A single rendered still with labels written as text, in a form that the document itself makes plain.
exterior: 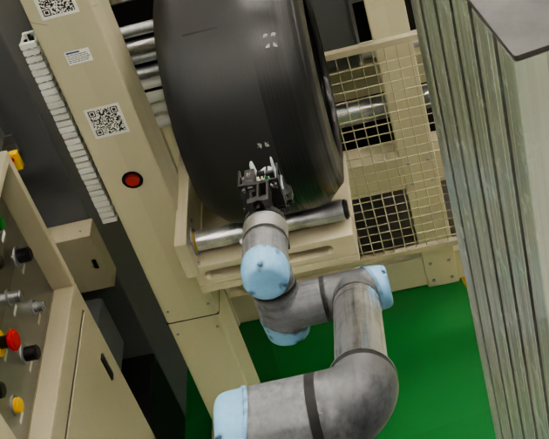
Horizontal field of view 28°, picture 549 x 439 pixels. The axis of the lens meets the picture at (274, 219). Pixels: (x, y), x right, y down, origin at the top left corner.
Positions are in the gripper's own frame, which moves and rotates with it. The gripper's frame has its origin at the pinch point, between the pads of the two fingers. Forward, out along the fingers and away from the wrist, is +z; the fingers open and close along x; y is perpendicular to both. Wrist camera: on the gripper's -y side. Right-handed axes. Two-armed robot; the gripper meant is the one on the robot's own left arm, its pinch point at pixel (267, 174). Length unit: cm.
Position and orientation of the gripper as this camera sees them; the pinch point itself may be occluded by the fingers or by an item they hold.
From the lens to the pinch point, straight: 200.2
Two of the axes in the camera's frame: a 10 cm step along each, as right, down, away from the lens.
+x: -9.7, 2.1, 1.3
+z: -0.1, -5.6, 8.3
